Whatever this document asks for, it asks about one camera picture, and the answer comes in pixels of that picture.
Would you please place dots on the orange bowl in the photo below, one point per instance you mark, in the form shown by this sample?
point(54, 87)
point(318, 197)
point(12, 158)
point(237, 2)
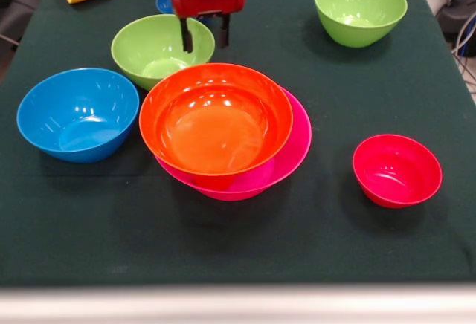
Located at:
point(215, 123)

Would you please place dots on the dark green tablecloth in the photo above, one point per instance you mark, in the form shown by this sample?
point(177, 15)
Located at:
point(111, 227)

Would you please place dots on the dark blue bowl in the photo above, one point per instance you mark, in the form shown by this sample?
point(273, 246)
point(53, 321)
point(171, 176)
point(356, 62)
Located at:
point(163, 2)

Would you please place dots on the large pink bowl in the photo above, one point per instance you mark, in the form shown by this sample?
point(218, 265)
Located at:
point(297, 134)

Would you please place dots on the small crimson bowl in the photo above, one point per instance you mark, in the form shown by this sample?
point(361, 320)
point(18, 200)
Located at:
point(396, 171)

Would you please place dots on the light blue bowl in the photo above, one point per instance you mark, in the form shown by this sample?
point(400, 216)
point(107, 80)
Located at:
point(74, 116)

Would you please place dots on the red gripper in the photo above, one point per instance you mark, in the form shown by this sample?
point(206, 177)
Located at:
point(208, 2)

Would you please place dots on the green bowl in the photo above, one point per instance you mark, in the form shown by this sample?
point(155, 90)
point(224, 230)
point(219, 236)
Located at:
point(359, 8)
point(148, 49)

